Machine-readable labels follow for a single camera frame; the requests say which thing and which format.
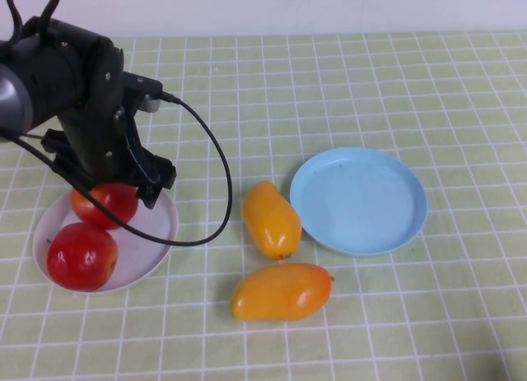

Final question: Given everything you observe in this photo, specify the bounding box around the left camera black cable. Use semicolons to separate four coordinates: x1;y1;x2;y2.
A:
0;91;234;247

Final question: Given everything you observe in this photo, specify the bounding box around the left wrist camera black silver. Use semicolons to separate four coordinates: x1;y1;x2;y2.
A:
122;71;165;114

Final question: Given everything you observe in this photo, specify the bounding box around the red apple with short stem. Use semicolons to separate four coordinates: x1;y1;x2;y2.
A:
45;221;120;293

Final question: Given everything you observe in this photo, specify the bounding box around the red apple with side stem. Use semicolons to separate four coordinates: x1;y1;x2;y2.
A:
71;182;140;231

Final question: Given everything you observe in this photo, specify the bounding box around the orange blushed yellow mango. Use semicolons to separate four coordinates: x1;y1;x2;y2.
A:
229;263;334;323

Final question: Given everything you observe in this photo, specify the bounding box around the green checked tablecloth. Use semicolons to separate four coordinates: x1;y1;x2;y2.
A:
0;31;527;381

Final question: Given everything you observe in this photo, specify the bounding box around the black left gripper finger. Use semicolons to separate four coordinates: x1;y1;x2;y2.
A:
42;128;94;191
123;123;179;211

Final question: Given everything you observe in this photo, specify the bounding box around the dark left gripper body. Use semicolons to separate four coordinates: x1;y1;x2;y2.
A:
60;28;144;181

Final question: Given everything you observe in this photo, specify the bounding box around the white round plate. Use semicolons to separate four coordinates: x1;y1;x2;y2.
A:
32;187;180;295

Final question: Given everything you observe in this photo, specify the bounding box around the light blue round plate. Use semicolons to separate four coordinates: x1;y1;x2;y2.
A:
289;146;429;258

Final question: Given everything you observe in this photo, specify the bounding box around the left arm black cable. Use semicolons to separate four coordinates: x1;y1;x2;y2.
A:
5;0;25;44
38;0;63;37

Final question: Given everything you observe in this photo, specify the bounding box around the yellow mango with red tip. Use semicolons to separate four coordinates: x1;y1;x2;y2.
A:
241;179;303;261

